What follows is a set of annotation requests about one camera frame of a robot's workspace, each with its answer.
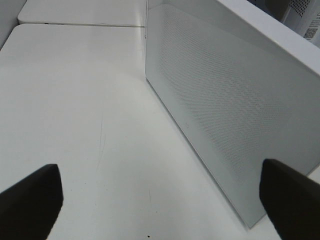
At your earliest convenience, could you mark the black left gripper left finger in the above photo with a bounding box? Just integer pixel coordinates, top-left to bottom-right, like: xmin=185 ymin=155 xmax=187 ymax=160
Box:
xmin=0 ymin=164 xmax=64 ymax=240

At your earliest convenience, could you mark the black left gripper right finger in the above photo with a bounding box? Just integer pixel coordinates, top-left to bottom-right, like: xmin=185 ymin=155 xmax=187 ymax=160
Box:
xmin=259 ymin=159 xmax=320 ymax=240

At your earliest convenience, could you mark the white microwave door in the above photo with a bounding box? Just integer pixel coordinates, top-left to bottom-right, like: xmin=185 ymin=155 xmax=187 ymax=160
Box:
xmin=145 ymin=0 xmax=320 ymax=228

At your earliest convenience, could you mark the white microwave oven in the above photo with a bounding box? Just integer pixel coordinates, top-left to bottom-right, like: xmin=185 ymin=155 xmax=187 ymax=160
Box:
xmin=250 ymin=0 xmax=320 ymax=47

